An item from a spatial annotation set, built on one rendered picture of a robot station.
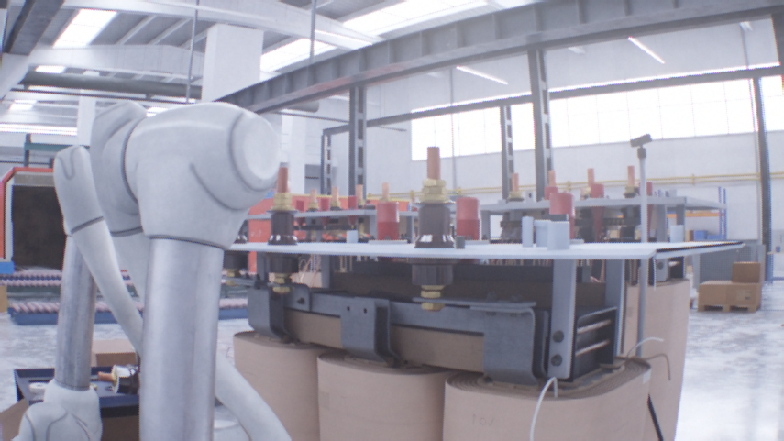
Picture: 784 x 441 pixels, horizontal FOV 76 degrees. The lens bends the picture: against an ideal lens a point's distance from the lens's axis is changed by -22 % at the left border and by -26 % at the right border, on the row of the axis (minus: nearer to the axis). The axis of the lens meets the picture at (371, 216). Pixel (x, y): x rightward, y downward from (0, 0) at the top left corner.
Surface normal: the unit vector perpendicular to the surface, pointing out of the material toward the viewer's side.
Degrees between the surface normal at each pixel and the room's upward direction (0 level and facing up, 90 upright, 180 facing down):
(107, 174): 108
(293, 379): 90
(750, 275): 90
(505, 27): 90
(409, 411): 90
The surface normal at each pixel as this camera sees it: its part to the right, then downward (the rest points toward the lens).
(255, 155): 0.88, -0.12
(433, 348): -0.74, -0.02
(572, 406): 0.00, -0.03
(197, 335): 0.66, -0.08
